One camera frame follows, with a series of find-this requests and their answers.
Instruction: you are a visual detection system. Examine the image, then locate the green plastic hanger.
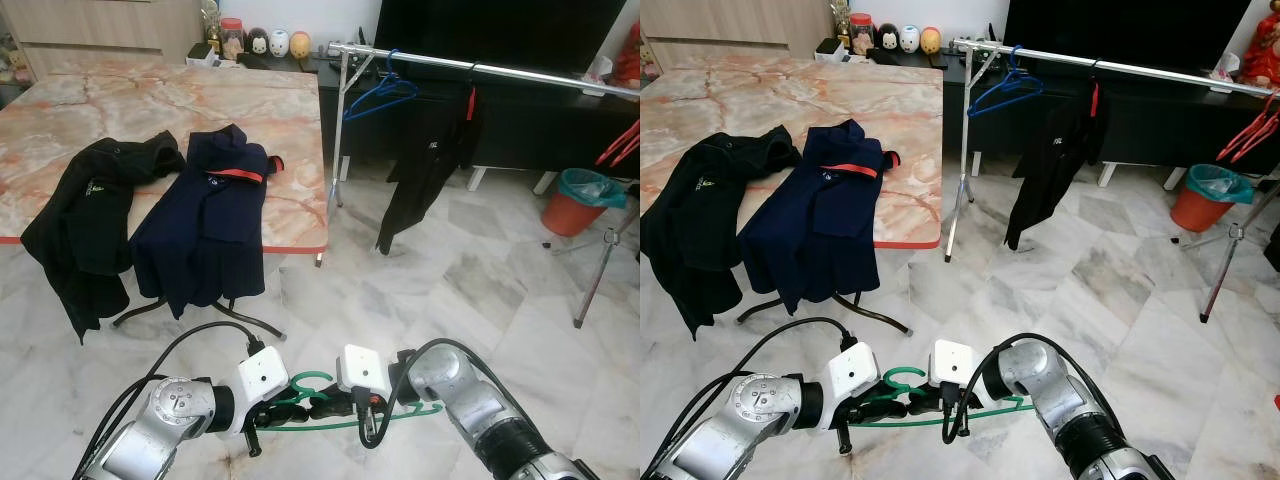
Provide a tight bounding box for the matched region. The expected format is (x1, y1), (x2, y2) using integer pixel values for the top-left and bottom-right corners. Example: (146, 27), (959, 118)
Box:
(250, 370), (446, 431)
(835, 365), (1036, 429)

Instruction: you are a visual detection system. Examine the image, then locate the navy polo shirt red collar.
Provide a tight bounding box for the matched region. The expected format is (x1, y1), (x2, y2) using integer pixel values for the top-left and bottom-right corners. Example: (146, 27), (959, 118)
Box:
(128, 123), (286, 321)
(742, 120), (901, 316)

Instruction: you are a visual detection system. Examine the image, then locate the blue plastic hanger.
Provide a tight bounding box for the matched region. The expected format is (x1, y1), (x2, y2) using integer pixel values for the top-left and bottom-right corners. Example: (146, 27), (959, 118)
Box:
(967, 45), (1046, 119)
(342, 50), (421, 123)

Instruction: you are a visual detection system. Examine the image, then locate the red plastic hanger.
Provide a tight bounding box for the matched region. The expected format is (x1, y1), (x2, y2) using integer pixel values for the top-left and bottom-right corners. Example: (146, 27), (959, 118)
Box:
(597, 125), (640, 168)
(1218, 100), (1280, 163)
(603, 120), (640, 161)
(1225, 95), (1280, 156)

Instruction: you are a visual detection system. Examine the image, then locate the black FSL polo shirt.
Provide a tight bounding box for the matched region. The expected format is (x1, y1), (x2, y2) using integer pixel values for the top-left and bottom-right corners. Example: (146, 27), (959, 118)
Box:
(375, 85), (486, 256)
(1003, 82), (1111, 251)

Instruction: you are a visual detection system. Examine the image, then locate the orange bin with teal bag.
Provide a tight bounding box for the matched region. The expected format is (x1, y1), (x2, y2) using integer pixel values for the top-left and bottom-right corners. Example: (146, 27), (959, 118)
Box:
(542, 167), (628, 238)
(1170, 163), (1254, 233)

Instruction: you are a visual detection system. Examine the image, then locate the marble folding table red edge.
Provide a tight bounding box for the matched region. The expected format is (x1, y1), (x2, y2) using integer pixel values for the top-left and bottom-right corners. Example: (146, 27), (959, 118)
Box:
(640, 55), (946, 336)
(0, 62), (331, 336)

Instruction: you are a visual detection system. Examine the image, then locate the black TV cabinet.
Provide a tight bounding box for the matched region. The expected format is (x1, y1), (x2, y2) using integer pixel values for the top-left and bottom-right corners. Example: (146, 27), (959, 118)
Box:
(865, 45), (1280, 191)
(240, 50), (640, 196)

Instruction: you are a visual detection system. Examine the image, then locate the silver metal clothes rack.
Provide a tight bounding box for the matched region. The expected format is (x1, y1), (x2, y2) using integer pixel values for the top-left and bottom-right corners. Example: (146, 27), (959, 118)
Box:
(940, 38), (1280, 323)
(318, 42), (640, 331)

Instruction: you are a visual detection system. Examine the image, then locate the black flat television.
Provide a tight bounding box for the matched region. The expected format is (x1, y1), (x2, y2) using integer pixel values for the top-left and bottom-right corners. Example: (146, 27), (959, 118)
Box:
(1003, 0), (1256, 71)
(373, 0), (629, 76)

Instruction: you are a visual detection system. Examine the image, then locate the white pink tissue box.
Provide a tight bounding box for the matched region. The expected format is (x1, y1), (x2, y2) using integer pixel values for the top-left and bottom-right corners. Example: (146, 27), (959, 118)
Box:
(1207, 52), (1241, 93)
(583, 55), (613, 96)

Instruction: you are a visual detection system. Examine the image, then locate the light wooden sideboard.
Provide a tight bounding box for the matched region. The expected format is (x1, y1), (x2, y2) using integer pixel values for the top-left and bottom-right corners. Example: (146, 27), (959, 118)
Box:
(0, 0), (206, 81)
(640, 0), (839, 76)

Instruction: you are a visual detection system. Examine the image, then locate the red laughing buddha statue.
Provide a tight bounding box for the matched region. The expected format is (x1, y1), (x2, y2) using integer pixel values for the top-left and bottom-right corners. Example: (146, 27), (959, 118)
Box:
(1238, 15), (1280, 89)
(615, 20), (640, 91)

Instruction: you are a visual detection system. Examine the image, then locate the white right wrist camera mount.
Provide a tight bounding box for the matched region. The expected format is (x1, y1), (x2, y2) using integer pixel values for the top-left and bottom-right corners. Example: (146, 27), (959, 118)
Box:
(928, 340), (983, 396)
(337, 345), (393, 401)

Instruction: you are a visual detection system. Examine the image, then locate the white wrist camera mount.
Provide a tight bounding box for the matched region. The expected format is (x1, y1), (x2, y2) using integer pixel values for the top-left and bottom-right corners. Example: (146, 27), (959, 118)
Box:
(928, 340), (983, 396)
(822, 342), (881, 431)
(337, 345), (393, 401)
(235, 347), (291, 436)

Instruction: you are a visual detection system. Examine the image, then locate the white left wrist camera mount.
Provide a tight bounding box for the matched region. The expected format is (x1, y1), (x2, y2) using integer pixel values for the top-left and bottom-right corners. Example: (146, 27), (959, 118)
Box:
(235, 347), (291, 436)
(822, 342), (881, 431)

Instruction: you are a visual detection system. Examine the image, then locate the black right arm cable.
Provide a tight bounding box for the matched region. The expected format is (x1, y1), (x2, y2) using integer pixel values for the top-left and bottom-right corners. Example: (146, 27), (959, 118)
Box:
(945, 333), (1051, 444)
(358, 338), (471, 449)

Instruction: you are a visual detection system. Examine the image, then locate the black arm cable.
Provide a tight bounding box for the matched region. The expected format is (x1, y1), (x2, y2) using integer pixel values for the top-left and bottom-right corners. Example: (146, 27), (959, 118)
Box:
(650, 317), (861, 480)
(358, 338), (471, 449)
(945, 333), (1051, 444)
(75, 320), (266, 480)

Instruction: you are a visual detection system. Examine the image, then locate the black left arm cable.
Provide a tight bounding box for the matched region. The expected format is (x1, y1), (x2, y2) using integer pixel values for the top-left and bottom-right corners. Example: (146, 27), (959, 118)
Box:
(650, 317), (861, 480)
(75, 320), (266, 480)

